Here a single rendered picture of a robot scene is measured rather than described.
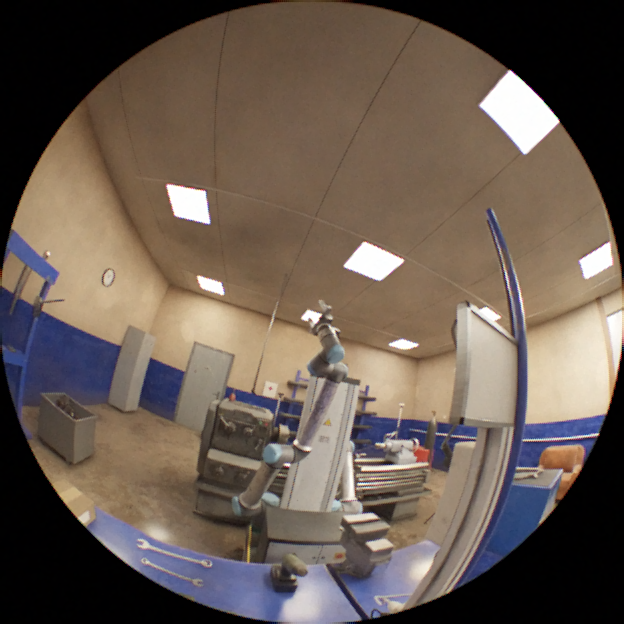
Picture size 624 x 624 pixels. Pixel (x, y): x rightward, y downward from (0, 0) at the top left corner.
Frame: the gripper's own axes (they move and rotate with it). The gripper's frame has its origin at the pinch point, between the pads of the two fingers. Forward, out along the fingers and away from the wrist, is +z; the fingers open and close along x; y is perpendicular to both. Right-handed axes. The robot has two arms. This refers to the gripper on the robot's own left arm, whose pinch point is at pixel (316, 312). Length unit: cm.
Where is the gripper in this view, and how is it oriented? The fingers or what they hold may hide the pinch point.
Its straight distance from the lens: 123.5
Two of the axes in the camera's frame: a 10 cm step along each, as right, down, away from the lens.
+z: -2.8, -6.4, 7.2
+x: -4.9, 7.4, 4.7
